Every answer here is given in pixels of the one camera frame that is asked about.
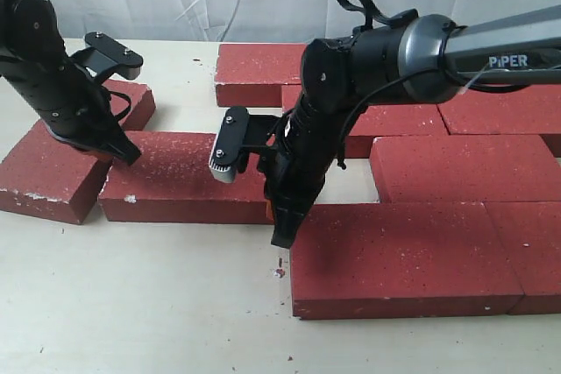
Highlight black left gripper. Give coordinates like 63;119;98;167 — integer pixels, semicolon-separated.
36;53;141;165

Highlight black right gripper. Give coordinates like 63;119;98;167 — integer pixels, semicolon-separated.
265;97;342;248

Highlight red brick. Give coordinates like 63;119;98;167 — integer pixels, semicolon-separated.
1;120;112;224
98;131;273;225
290;202;524;320
486;201;560;315
214;43;306;108
345;105;448;159

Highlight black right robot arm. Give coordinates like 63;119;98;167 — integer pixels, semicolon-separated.
264;6;560;249

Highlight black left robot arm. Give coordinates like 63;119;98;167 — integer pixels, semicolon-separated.
1;0;144;165

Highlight red brick third row right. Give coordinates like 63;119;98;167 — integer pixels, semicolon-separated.
370;135;560;202

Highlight red brick second row right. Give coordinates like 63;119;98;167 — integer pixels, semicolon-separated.
438;85;560;158

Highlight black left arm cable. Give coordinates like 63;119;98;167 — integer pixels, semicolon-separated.
100;84;132;130

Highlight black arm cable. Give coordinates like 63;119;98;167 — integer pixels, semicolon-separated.
100;84;132;130
332;0;422;33

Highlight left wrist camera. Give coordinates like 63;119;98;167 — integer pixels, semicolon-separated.
83;32;144;82

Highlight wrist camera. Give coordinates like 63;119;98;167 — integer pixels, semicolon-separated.
83;32;144;82
208;106;249;184

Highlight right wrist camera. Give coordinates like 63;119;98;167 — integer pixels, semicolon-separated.
208;106;249;184

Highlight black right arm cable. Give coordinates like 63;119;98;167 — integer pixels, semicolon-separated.
332;0;422;33

